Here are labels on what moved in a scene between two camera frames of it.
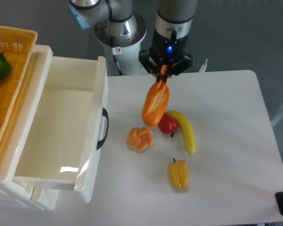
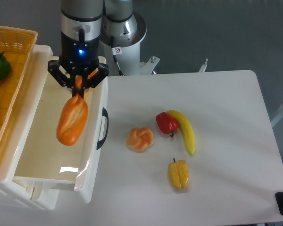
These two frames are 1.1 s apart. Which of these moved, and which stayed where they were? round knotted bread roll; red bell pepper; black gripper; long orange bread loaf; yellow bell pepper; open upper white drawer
Moved: black gripper; long orange bread loaf
Stayed: round knotted bread roll; open upper white drawer; yellow bell pepper; red bell pepper
